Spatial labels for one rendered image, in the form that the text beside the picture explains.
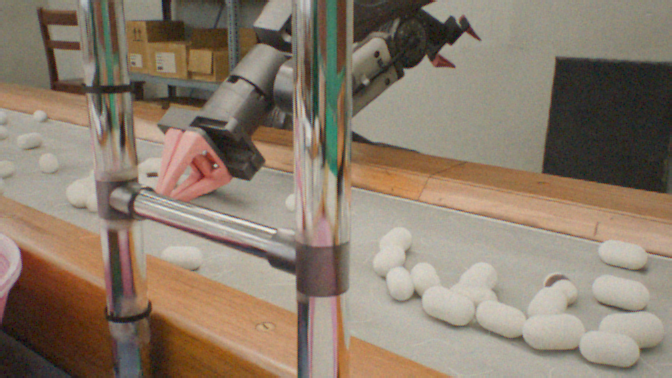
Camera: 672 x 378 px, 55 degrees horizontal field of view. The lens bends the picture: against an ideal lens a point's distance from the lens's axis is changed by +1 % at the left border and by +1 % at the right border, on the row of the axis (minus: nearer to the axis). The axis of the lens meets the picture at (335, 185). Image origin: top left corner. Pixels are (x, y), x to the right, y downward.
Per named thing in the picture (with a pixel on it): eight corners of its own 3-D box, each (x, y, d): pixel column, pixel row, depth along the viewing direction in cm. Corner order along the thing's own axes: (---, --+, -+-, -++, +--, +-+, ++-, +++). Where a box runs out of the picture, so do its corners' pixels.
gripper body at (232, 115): (224, 132, 59) (268, 76, 63) (157, 118, 66) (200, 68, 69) (257, 177, 64) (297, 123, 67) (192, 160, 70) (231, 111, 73)
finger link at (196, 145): (150, 193, 58) (212, 117, 62) (105, 179, 62) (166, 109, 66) (192, 236, 62) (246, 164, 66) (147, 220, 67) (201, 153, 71)
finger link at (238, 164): (167, 198, 56) (229, 120, 60) (120, 183, 61) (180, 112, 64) (208, 242, 61) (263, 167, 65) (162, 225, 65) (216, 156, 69)
